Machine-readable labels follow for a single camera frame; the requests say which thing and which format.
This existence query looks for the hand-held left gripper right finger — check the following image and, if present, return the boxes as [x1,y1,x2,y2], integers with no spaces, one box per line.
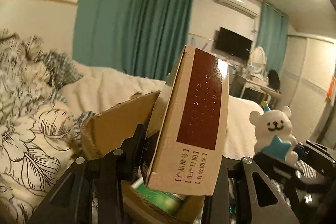
[202,154,301,224]

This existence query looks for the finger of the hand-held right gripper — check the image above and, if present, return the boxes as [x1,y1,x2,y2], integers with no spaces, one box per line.
[295,140,336,161]
[252,152,336,216]

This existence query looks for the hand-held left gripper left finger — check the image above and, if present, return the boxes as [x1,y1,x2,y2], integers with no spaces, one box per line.
[26,124,147,224]

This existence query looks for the white bear toy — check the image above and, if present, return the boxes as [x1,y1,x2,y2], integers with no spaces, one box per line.
[249,102,298,164]

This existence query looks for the taped cardboard box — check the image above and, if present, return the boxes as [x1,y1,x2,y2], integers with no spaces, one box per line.
[81,90,206,224]

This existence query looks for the green medicine box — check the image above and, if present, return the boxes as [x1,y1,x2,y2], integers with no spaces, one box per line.
[131,178,190,214]

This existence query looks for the tan medicine box red panel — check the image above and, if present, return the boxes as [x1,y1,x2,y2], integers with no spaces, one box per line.
[138,45,230,197]

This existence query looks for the orange hanging item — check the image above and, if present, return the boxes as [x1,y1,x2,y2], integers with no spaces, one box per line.
[325,76,335,99]

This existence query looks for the white louvred wardrobe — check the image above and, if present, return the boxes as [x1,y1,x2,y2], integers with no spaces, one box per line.
[278,34,336,151]

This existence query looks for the floral duvet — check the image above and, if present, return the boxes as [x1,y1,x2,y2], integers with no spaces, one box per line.
[0,30,87,224]

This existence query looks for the black bag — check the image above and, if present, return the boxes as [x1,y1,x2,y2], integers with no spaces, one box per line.
[266,69,281,90]

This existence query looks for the white blanket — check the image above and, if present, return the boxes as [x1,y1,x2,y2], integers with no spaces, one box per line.
[58,60,264,153]

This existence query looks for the white dressing table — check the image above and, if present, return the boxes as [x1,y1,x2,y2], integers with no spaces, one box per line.
[232,67,281,102]

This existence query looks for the oval white mirror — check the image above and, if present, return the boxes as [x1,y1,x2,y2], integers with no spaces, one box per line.
[248,46,267,73]

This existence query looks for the narrow green curtain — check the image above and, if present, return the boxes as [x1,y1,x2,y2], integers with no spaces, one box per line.
[256,2,289,72]

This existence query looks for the wide green curtain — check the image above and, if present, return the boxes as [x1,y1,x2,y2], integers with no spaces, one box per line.
[72,0,198,80]

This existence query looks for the white air conditioner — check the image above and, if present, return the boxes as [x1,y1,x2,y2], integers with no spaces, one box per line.
[214,0,259,17]

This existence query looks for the black wall television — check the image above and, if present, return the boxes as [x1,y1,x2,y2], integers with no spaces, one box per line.
[215,27,254,60]

